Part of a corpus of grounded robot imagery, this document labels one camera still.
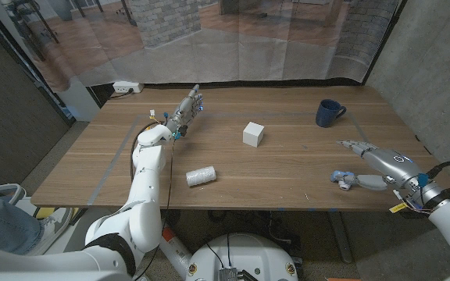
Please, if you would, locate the white sneaker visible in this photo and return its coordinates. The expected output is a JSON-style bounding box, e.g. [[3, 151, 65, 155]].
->
[[21, 206, 73, 258]]

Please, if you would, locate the white cylinder with orange label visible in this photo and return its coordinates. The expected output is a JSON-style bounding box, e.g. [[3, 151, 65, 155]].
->
[[159, 226, 194, 279]]

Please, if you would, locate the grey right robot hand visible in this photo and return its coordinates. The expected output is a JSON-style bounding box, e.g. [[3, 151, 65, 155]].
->
[[336, 139, 444, 207]]

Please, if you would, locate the grey finned electronics box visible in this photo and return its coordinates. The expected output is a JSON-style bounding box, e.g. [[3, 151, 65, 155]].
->
[[219, 267, 259, 281]]

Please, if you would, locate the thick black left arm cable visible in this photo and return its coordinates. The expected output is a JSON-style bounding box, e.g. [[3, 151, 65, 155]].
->
[[130, 120, 162, 184]]

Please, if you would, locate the person's leg in jeans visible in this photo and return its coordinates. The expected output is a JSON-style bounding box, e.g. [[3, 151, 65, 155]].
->
[[0, 190, 45, 257]]

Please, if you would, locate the white cube block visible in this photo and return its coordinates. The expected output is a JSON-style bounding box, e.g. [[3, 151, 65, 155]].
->
[[242, 121, 266, 148]]

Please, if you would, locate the white robot torso base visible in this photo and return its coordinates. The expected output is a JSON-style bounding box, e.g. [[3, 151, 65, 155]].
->
[[185, 233, 299, 281]]

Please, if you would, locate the light blue toy camera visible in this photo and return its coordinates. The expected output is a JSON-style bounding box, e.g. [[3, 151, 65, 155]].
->
[[329, 169, 357, 191]]

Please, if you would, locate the black backdrop pole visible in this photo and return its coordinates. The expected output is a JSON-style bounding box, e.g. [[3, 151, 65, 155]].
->
[[0, 0, 77, 126], [361, 0, 408, 84]]

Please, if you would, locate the white curved frame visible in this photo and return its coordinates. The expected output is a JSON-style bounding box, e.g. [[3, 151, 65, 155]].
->
[[0, 183, 27, 207]]

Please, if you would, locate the navy blue mug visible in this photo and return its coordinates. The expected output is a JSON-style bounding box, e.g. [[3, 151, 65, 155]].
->
[[315, 98, 348, 129]]

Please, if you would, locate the yellow flat object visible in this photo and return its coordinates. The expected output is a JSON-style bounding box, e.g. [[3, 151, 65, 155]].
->
[[33, 206, 56, 219]]

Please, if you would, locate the grey table leg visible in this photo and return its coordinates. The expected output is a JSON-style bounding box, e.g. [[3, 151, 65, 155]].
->
[[328, 210, 354, 265]]

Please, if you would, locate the white power strip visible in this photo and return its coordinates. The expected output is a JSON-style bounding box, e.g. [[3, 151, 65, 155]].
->
[[112, 80, 145, 94]]

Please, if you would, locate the white floor platform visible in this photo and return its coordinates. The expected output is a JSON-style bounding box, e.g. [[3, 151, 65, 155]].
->
[[2, 197, 113, 258]]

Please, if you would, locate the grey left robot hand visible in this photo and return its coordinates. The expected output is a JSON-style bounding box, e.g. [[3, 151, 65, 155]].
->
[[164, 84, 205, 138]]

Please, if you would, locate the printed room backdrop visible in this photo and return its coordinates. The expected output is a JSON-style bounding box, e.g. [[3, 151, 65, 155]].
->
[[0, 0, 404, 93]]

